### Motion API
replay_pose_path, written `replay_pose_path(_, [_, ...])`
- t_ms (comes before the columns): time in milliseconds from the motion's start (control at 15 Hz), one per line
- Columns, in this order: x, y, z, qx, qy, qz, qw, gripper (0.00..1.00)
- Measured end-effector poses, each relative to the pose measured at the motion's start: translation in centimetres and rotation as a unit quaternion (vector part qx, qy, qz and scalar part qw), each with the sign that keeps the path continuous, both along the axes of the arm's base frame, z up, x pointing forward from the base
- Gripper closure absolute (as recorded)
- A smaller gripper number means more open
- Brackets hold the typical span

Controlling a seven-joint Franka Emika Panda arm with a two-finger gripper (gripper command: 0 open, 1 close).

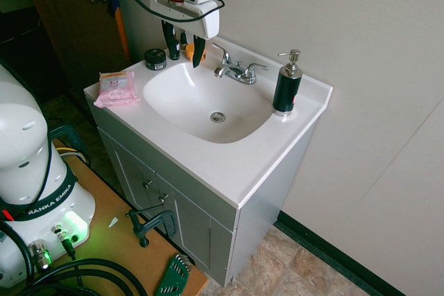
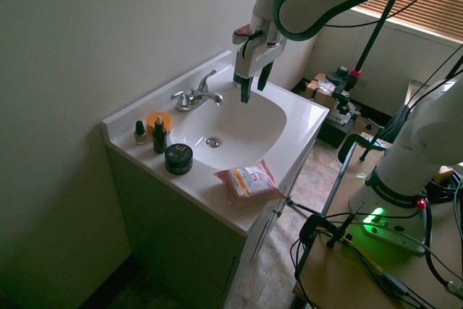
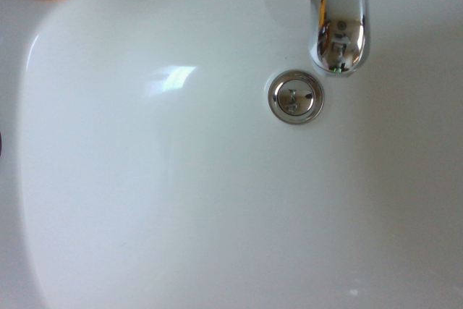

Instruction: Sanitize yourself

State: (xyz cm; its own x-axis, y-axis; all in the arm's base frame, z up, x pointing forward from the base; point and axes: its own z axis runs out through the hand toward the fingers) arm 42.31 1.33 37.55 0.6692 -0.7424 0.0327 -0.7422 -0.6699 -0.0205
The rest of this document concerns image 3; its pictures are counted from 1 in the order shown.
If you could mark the white sink vanity top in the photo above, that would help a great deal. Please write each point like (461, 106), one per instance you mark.
(202, 186)

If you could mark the chrome sink drain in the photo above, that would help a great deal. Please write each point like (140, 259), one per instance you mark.
(296, 97)

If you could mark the chrome sink faucet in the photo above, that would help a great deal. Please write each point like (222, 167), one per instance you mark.
(340, 16)

